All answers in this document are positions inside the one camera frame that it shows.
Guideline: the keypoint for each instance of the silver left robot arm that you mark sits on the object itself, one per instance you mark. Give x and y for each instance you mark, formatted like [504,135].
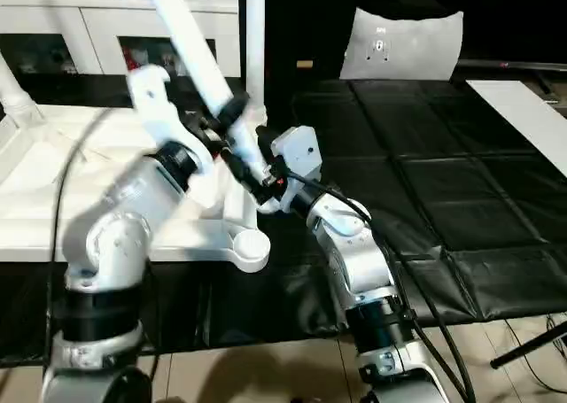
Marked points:
[115,244]

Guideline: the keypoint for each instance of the white plastic table leg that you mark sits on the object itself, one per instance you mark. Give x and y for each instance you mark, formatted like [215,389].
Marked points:
[190,40]
[255,40]
[18,93]

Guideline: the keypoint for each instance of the black table frame bar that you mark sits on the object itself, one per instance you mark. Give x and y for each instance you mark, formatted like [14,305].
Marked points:
[532,345]

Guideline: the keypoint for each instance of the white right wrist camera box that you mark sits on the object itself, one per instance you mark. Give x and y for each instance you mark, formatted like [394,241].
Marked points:
[297,155]

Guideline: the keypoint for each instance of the white glass-door cabinet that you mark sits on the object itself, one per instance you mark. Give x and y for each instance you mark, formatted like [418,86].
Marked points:
[97,31]

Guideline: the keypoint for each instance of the black work mat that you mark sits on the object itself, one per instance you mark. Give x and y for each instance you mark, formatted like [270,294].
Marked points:
[443,173]

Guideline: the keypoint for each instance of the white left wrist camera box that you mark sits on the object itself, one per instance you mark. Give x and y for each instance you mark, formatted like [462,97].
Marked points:
[159,106]

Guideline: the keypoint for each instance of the white plastic table top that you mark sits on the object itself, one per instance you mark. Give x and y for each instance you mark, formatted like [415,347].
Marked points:
[53,173]

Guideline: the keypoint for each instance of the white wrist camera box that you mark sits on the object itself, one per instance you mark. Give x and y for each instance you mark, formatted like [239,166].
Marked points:
[297,155]
[159,106]

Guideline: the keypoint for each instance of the white flat board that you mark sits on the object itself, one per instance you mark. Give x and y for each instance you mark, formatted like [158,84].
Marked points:
[527,115]

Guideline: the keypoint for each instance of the small yellow label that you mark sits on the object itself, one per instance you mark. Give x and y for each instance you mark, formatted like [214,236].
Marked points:
[305,64]

